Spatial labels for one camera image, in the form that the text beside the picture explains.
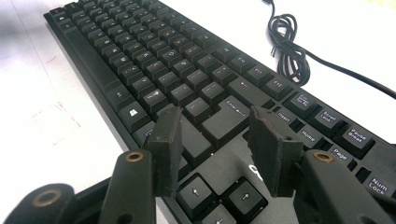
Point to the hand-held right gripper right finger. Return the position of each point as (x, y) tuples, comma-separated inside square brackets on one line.
[(274, 152)]

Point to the black computer keyboard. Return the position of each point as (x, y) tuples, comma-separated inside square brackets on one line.
[(186, 71)]

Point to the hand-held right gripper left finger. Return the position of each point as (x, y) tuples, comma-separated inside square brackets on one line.
[(166, 149)]

